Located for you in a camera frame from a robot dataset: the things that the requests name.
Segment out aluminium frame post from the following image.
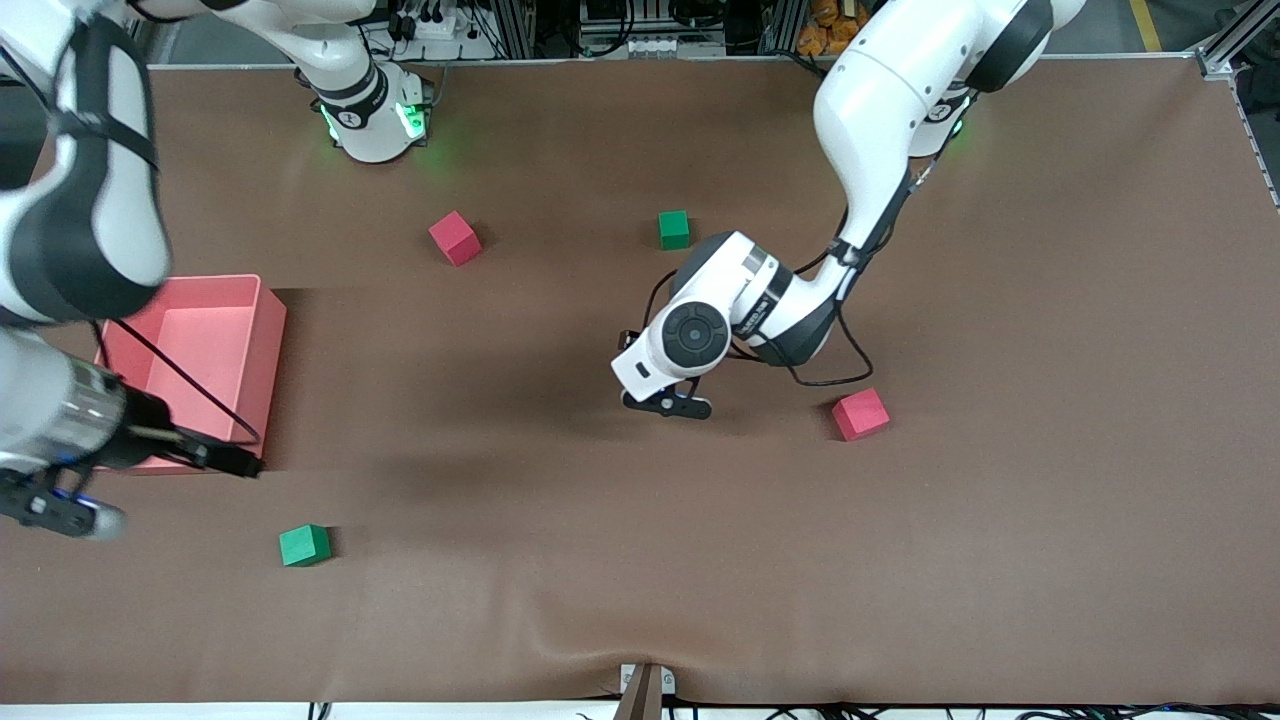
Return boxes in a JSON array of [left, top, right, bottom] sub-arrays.
[[764, 0, 807, 56], [493, 0, 537, 59]]

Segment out pink plastic bin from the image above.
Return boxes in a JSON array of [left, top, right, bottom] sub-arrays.
[[95, 274, 288, 473]]

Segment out white power strip with plugs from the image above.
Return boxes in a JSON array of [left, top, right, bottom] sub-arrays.
[[393, 8, 463, 41]]

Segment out pink foam cube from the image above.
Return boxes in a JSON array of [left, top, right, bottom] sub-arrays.
[[831, 387, 892, 443], [428, 210, 484, 268]]

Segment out grey metal table clamp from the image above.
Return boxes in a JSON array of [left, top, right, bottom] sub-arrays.
[[620, 663, 677, 697]]

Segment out brown table cover cloth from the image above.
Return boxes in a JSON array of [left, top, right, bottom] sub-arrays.
[[0, 55, 1280, 706]]

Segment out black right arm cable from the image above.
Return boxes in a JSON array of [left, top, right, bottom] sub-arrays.
[[95, 318, 263, 446]]

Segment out orange snack packs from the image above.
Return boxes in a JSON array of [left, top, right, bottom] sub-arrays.
[[797, 0, 873, 57]]

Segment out brown camera mount pole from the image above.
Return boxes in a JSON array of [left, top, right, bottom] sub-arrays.
[[613, 665, 665, 720]]

